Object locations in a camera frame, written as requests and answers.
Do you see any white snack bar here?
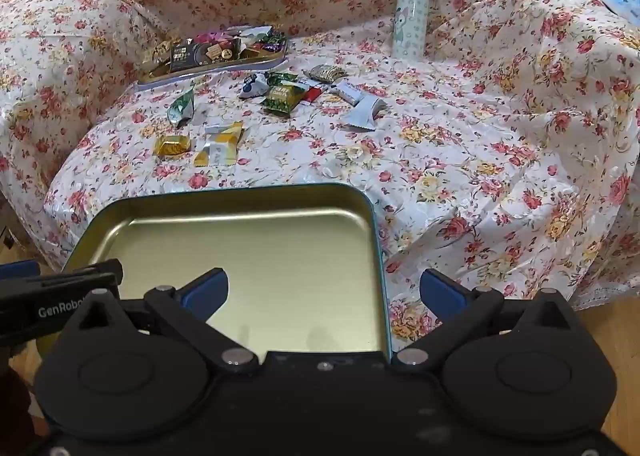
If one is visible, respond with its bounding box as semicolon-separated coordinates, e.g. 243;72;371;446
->
329;80;362;102

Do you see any red white snack packet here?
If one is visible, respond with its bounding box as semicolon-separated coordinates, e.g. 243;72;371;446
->
295;78;322;102

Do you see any yellow white snack packet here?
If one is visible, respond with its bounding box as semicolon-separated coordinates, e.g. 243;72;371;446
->
193;120;245;167

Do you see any gold wrapped candy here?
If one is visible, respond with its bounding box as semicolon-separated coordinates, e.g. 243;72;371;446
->
154;133;192;158

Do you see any cat print thermos bottle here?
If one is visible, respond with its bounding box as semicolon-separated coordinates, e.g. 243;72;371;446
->
392;0;431;60

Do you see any gold tin tray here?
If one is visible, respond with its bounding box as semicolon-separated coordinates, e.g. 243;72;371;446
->
137;25;289;85

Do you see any plain white snack wrapper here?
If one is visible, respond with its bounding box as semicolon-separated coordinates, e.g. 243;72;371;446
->
343;95;387;131

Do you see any gold striped candy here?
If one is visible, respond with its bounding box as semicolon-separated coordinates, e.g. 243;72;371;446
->
303;64;346;84

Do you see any green yellow snack packet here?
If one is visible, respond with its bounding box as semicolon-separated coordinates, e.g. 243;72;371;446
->
263;83;307;113

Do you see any green white snack packet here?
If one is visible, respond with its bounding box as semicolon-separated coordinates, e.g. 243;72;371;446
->
167;88;196;130

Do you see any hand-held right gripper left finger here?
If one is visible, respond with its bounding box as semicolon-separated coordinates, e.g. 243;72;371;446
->
65;267;259;373

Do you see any floral printed cloth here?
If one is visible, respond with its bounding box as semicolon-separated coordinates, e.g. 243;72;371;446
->
0;0;640;343

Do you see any teal gold tin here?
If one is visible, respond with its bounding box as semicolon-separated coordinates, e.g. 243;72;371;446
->
62;183;394;356

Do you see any blue white snack packet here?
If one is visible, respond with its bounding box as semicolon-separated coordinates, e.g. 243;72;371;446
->
238;74;269;100

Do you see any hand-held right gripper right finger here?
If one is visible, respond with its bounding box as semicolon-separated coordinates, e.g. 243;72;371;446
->
394;268;581;368

